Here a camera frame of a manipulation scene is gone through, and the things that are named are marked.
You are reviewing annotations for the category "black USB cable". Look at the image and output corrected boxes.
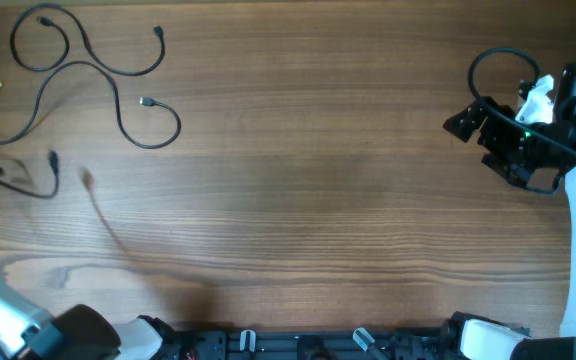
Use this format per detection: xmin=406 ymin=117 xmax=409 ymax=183
xmin=9 ymin=3 xmax=167 ymax=78
xmin=0 ymin=144 xmax=61 ymax=200
xmin=0 ymin=59 xmax=183 ymax=151

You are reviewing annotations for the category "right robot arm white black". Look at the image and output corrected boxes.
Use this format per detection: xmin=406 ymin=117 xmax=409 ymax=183
xmin=442 ymin=63 xmax=576 ymax=359

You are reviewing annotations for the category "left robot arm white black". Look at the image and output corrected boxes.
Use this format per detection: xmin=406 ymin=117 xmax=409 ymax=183
xmin=0 ymin=277 xmax=183 ymax=360

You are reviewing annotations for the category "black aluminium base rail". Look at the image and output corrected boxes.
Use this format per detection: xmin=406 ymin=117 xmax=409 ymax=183
xmin=155 ymin=328 xmax=466 ymax=360

